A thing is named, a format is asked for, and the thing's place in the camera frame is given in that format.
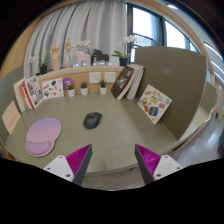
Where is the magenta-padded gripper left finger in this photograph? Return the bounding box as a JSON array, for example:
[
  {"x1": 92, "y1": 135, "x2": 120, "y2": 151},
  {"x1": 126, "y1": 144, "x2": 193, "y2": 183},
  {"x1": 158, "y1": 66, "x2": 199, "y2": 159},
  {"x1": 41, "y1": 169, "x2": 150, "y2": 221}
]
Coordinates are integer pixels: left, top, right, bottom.
[{"x1": 43, "y1": 143, "x2": 93, "y2": 186}]

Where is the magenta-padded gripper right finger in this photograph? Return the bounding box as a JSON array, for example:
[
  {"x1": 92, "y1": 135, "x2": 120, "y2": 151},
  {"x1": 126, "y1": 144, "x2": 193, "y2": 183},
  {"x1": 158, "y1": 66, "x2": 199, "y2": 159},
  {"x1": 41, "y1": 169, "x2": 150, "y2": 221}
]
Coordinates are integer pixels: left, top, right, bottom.
[{"x1": 134, "y1": 143, "x2": 184, "y2": 185}]

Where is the black computer mouse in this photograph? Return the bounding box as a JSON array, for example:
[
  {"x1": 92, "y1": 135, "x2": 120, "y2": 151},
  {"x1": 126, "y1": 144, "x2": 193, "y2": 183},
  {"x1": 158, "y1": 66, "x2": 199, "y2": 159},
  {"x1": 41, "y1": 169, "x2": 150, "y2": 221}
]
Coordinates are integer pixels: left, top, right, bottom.
[{"x1": 83, "y1": 112, "x2": 103, "y2": 130}]

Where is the purple mouse pad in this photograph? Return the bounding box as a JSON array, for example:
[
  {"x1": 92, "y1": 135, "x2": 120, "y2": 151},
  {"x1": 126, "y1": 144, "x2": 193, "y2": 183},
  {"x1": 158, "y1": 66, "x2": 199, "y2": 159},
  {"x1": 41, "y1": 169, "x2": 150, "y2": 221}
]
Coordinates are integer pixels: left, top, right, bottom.
[{"x1": 25, "y1": 116, "x2": 63, "y2": 158}]

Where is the white sticker card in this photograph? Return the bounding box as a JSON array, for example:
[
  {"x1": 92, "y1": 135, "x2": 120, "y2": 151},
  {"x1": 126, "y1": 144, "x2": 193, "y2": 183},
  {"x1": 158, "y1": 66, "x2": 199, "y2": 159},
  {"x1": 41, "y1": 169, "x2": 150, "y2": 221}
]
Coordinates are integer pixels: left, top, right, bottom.
[
  {"x1": 41, "y1": 77, "x2": 65, "y2": 100},
  {"x1": 137, "y1": 84, "x2": 173, "y2": 125}
]

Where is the beige booklet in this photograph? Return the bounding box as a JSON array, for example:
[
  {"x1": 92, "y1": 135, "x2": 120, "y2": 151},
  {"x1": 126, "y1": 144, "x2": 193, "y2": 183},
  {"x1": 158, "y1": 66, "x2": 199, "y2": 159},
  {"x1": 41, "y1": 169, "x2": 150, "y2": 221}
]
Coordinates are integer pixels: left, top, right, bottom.
[{"x1": 1, "y1": 100, "x2": 22, "y2": 135}]

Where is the small succulent in white pot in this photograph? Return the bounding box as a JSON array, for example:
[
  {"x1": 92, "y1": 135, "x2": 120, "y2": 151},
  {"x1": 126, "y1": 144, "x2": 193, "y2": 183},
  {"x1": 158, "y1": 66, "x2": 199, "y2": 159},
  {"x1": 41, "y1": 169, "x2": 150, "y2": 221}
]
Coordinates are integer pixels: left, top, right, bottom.
[
  {"x1": 98, "y1": 79, "x2": 108, "y2": 96},
  {"x1": 80, "y1": 81, "x2": 89, "y2": 97},
  {"x1": 66, "y1": 84, "x2": 76, "y2": 98}
]

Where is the white book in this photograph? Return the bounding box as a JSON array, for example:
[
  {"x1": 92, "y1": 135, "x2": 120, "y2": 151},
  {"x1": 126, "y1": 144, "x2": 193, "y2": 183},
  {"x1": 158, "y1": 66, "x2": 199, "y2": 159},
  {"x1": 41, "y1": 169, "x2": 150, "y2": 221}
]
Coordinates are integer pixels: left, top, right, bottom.
[{"x1": 13, "y1": 78, "x2": 28, "y2": 113}]

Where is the grey-green desk partition panel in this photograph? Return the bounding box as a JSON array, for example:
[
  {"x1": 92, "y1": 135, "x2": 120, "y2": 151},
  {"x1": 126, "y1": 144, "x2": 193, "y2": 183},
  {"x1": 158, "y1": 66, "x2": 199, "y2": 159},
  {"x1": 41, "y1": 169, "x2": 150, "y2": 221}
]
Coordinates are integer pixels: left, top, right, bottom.
[
  {"x1": 134, "y1": 45, "x2": 208, "y2": 141},
  {"x1": 0, "y1": 64, "x2": 26, "y2": 144}
]

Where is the round purple number sign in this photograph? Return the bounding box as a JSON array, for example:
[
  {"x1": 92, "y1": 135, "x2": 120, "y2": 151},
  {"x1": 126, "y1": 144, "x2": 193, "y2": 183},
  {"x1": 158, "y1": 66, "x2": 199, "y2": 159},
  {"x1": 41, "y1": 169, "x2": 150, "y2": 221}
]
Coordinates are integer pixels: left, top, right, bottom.
[{"x1": 62, "y1": 76, "x2": 76, "y2": 92}]

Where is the black book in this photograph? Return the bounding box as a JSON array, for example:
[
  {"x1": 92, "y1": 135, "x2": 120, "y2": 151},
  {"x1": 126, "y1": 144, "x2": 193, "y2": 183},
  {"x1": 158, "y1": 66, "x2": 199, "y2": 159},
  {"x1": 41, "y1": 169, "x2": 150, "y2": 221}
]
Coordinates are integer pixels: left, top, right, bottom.
[{"x1": 110, "y1": 65, "x2": 136, "y2": 100}]

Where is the white orchid in black pot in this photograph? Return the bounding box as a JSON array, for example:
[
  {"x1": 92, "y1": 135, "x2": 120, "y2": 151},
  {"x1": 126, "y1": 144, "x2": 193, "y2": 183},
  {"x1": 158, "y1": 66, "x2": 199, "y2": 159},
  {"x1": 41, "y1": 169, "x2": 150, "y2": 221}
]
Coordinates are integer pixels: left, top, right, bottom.
[
  {"x1": 110, "y1": 34, "x2": 138, "y2": 67},
  {"x1": 27, "y1": 49, "x2": 51, "y2": 76}
]

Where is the wooden hand model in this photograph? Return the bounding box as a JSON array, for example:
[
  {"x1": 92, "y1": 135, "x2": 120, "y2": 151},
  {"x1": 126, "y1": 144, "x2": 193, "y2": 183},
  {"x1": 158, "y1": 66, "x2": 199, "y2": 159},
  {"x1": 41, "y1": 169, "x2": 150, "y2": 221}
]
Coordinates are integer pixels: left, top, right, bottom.
[{"x1": 49, "y1": 45, "x2": 62, "y2": 72}]

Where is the wooden mannequin figure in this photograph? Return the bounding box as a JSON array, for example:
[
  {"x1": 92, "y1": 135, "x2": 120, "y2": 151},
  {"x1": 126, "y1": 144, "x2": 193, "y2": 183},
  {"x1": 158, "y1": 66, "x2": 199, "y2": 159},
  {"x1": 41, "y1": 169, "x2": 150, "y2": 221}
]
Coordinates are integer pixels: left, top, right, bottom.
[{"x1": 64, "y1": 37, "x2": 75, "y2": 68}]

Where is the dark horse figurine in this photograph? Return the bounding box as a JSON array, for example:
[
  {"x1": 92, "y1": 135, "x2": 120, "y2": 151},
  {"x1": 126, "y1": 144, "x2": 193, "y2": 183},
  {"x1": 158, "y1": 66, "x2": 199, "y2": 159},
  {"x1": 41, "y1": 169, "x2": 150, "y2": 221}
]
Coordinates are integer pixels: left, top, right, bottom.
[{"x1": 92, "y1": 48, "x2": 110, "y2": 65}]

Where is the dark-framed window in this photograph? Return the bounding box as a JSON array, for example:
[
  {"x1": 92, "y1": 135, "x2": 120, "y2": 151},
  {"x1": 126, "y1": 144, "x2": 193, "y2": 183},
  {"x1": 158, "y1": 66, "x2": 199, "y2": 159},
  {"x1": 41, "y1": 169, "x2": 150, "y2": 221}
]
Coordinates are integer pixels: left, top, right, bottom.
[{"x1": 125, "y1": 2, "x2": 201, "y2": 64}]

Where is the grey curtain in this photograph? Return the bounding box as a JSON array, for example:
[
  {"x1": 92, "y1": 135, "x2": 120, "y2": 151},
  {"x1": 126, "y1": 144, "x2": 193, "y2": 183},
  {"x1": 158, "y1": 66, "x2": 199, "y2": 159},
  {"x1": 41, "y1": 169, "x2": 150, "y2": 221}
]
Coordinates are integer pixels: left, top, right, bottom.
[{"x1": 23, "y1": 0, "x2": 128, "y2": 78}]

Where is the white wall socket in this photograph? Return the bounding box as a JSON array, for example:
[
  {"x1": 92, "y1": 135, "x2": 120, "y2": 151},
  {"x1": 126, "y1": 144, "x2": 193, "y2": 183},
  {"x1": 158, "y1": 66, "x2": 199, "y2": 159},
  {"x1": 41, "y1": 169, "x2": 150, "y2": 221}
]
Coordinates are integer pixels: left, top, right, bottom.
[
  {"x1": 104, "y1": 71, "x2": 117, "y2": 84},
  {"x1": 88, "y1": 71, "x2": 102, "y2": 84}
]

